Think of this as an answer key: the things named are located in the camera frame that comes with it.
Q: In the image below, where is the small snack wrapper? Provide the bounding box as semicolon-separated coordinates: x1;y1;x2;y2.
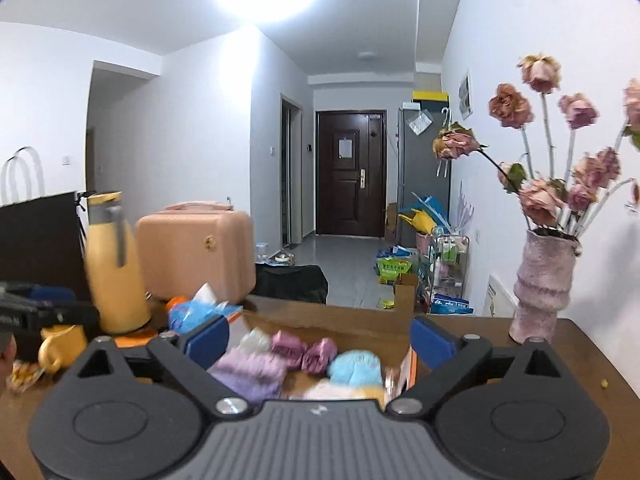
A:
383;367;401;399

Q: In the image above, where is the iridescent plastic ball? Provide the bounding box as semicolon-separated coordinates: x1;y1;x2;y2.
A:
238;328;272;353

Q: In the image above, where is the lilac fluffy towel roll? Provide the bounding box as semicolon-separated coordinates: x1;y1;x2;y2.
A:
208;348;288;403

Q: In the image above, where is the light blue fluffy plush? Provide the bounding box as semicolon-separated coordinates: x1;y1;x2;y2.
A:
326;350;383;388

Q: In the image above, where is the mauve satin scrunchie bonnet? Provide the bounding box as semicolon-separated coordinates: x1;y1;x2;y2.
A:
271;330;338;376

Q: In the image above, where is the white yellow sheep plush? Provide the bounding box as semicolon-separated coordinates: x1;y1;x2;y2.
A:
292;379;386;408

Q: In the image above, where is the person left hand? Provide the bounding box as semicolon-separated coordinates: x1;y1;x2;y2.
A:
0;335;16;388

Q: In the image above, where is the blue tissue pack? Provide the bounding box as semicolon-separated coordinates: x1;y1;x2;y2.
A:
167;283;242;335

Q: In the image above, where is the yellow ceramic mug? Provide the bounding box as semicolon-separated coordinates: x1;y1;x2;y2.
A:
38;325;88;375

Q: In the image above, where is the black paper shopping bag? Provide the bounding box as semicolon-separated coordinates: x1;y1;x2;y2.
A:
0;145;94;302

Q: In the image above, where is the snack packet with nuts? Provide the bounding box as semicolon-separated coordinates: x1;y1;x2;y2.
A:
6;360;43;393

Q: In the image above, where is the yellow thermos jug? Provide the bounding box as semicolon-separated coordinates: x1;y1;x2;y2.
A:
85;192;151;335

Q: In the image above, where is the red orange cardboard box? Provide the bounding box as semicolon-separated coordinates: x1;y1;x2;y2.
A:
217;304;418;408

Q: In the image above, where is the pink ribbed suitcase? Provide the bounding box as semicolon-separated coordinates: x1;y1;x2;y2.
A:
136;202;256;304

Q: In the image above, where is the pink ribbed vase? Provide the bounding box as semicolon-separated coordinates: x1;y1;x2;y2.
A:
509;230;582;344

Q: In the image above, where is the black stool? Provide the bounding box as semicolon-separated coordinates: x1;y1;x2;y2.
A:
250;264;329;304

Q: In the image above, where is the yellow blue bag pile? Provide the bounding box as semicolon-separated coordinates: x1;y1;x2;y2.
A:
397;193;452;234

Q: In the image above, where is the grey refrigerator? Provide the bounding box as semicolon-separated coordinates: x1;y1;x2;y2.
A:
397;100;451;220

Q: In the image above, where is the dried pink roses bouquet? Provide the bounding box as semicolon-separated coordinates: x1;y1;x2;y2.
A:
432;52;640;239

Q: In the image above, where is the dark brown entrance door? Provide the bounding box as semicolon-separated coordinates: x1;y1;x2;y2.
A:
316;110;387;238

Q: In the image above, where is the orange cloth strap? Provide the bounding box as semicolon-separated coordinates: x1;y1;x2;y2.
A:
113;328;162;348

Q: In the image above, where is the camera tripod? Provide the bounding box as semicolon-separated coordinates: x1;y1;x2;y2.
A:
75;190;96;255

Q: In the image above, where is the wire storage rack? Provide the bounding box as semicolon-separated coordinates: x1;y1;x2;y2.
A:
416;230;474;315

